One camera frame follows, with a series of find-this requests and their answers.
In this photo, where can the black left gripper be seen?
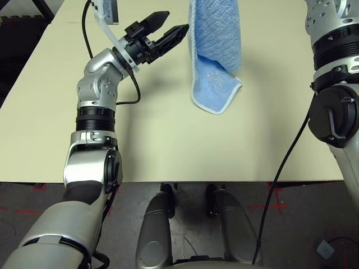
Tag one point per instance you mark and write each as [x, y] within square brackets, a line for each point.
[140, 47]

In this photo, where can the light blue towel white trim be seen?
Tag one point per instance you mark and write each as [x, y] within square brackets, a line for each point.
[216, 33]

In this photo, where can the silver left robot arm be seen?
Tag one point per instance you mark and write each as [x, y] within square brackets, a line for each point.
[84, 168]

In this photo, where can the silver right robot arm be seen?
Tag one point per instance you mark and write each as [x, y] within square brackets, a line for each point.
[331, 112]

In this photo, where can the black foam floor mat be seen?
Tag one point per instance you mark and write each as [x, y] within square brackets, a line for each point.
[22, 22]

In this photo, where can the grey robot left leg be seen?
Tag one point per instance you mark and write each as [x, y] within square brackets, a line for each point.
[155, 224]

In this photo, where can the grey robot leg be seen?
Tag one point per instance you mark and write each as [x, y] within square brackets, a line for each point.
[235, 221]
[155, 224]

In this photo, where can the grey robot right leg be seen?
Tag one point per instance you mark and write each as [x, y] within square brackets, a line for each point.
[235, 221]

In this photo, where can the grey robot waist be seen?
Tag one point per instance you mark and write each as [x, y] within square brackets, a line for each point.
[213, 263]

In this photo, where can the small blue-grey square floor object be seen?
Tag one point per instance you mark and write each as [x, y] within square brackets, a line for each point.
[324, 248]

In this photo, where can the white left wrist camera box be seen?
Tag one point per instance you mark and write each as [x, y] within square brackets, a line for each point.
[109, 11]

